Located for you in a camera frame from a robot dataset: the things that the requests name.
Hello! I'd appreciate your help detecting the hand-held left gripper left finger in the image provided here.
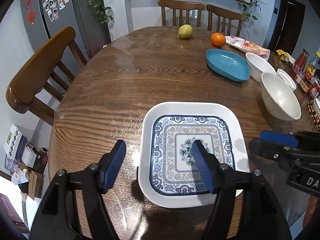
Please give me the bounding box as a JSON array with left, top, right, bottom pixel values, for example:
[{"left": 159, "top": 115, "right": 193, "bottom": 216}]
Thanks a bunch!
[{"left": 29, "top": 140, "right": 127, "bottom": 240}]

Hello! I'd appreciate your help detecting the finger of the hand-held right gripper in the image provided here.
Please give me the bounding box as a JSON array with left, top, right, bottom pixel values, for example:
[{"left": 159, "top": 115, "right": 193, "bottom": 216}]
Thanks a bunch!
[
  {"left": 259, "top": 130, "right": 320, "bottom": 148},
  {"left": 249, "top": 137, "right": 320, "bottom": 170}
]

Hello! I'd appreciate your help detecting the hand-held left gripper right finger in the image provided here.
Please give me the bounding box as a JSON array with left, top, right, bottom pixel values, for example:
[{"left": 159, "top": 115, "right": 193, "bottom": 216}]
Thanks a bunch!
[{"left": 191, "top": 140, "right": 292, "bottom": 240}]

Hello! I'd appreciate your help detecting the large white bowl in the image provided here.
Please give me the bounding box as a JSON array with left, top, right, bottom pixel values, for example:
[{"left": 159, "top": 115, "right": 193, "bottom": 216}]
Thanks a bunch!
[
  {"left": 245, "top": 52, "right": 277, "bottom": 82},
  {"left": 261, "top": 72, "right": 302, "bottom": 121}
]

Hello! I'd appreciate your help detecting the square patterned white plate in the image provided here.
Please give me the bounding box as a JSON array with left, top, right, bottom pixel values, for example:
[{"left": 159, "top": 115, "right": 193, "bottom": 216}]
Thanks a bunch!
[{"left": 137, "top": 102, "right": 250, "bottom": 208}]

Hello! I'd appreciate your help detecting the blue oval dish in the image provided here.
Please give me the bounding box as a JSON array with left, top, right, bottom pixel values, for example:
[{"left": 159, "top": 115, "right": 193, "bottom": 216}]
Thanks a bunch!
[{"left": 206, "top": 49, "right": 251, "bottom": 82}]

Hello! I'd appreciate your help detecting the wooden bead trivet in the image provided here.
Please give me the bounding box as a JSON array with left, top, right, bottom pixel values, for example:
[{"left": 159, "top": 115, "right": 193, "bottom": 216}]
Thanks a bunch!
[{"left": 307, "top": 99, "right": 320, "bottom": 130}]

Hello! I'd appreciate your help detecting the white dish with dark rim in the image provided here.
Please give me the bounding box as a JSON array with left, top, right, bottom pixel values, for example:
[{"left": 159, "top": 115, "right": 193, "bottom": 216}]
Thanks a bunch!
[{"left": 313, "top": 97, "right": 320, "bottom": 120}]

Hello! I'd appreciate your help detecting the small white ramekin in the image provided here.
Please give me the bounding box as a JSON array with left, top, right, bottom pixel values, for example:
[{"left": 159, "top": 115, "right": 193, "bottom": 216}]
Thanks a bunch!
[{"left": 276, "top": 68, "right": 297, "bottom": 92}]

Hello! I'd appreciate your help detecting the brown sauce jar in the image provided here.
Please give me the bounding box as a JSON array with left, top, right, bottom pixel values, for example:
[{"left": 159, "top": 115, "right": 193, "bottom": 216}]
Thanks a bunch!
[{"left": 300, "top": 79, "right": 313, "bottom": 93}]

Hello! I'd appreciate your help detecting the red sauce jar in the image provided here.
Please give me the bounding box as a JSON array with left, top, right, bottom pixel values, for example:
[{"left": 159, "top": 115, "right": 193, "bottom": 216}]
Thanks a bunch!
[{"left": 309, "top": 81, "right": 320, "bottom": 99}]

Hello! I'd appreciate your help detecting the dark printed box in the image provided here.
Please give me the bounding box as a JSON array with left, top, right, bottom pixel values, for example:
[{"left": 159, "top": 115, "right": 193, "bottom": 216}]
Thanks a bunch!
[{"left": 32, "top": 147, "right": 49, "bottom": 174}]

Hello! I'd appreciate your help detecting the yellow cap sauce bottle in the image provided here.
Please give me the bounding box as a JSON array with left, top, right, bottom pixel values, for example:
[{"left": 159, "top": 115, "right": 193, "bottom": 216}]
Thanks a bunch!
[{"left": 304, "top": 52, "right": 320, "bottom": 80}]

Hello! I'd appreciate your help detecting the red sauce bottle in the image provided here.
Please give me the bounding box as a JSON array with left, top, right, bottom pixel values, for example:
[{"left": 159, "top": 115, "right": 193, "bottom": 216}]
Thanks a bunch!
[{"left": 292, "top": 49, "right": 310, "bottom": 74}]

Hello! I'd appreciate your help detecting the cardboard box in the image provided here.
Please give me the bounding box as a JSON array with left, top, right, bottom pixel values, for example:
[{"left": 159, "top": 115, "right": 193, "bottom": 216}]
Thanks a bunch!
[{"left": 27, "top": 171, "right": 44, "bottom": 199}]

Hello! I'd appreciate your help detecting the yellow snack packet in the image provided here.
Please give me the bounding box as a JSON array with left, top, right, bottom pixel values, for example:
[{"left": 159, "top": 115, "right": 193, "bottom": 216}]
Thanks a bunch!
[{"left": 276, "top": 49, "right": 296, "bottom": 65}]

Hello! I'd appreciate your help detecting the white snack bag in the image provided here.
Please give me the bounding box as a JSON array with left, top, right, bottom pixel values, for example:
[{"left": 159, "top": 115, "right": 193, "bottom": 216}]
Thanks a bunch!
[{"left": 225, "top": 36, "right": 271, "bottom": 61}]

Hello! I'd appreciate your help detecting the dark wooden door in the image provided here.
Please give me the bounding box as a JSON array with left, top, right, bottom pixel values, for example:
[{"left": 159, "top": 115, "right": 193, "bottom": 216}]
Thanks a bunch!
[{"left": 269, "top": 0, "right": 306, "bottom": 53}]

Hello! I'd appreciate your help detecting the orange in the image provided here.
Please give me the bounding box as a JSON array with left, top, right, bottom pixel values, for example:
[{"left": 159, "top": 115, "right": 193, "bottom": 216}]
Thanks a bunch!
[{"left": 210, "top": 32, "right": 226, "bottom": 47}]

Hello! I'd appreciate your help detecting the curved-back wooden chair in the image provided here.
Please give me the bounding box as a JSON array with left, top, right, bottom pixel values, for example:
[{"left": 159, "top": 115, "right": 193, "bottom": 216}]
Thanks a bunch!
[{"left": 5, "top": 26, "right": 88, "bottom": 127}]

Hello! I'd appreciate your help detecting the small green vine plant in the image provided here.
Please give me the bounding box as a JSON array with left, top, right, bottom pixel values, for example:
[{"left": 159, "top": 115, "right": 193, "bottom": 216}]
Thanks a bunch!
[{"left": 241, "top": 0, "right": 262, "bottom": 22}]

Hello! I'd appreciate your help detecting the green pear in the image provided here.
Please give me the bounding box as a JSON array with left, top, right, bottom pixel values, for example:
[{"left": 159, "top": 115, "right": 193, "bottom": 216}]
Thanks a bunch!
[{"left": 176, "top": 24, "right": 194, "bottom": 40}]

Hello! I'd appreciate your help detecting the slatted wooden chair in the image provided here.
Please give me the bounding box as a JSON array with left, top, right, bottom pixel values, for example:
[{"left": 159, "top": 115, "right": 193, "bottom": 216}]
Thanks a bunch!
[
  {"left": 206, "top": 4, "right": 246, "bottom": 37},
  {"left": 158, "top": 0, "right": 205, "bottom": 27}
]

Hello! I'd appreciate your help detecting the grey refrigerator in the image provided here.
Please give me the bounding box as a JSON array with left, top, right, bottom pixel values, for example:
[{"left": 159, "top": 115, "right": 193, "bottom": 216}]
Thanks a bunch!
[{"left": 20, "top": 0, "right": 112, "bottom": 63}]

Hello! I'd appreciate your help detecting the hanging green vine plant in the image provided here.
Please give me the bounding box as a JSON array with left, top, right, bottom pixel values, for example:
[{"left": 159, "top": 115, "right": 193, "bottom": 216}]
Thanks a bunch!
[{"left": 80, "top": 0, "right": 114, "bottom": 25}]

